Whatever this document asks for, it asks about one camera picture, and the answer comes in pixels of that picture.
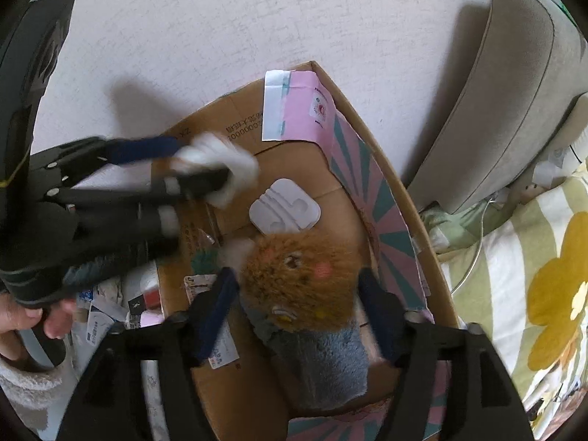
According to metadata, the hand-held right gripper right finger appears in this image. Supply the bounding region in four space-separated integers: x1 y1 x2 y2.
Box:
357 266 536 441

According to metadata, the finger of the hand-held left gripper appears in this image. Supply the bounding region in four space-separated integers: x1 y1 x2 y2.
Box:
41 168 230 262
30 135 184 189

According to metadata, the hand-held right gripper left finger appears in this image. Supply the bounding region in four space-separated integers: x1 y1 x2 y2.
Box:
60 266 240 441

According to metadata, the brown and grey plush toy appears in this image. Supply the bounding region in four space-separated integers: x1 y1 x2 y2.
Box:
230 232 382 412

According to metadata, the cardboard box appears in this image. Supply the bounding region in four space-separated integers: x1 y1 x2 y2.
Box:
156 60 460 441

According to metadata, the person's left hand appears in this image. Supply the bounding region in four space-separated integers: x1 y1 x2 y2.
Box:
0 296 77 363

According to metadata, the white printed card packet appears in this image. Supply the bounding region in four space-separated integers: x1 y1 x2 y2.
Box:
184 275 240 369

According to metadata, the clear plastic teal packet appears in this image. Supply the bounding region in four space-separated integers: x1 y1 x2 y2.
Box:
184 227 222 277

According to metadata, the black and red small box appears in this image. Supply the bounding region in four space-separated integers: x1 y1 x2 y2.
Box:
126 286 161 315

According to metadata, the white earphone case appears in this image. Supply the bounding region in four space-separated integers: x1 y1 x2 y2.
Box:
249 178 321 235

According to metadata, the white and blue paper packet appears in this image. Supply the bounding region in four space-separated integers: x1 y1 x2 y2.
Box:
85 305 127 347

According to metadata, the pink and white packet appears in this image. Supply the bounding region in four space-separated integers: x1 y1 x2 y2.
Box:
262 70 338 143

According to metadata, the green and yellow floral blanket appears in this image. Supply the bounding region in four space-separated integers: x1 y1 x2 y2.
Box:
423 161 588 441

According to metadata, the white printed pillow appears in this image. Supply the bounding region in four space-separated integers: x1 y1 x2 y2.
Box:
533 140 588 194

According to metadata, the grey cushion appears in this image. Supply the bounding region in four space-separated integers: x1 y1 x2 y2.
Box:
406 0 588 214

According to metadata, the white cable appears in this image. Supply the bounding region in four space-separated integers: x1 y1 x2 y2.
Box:
449 192 499 295

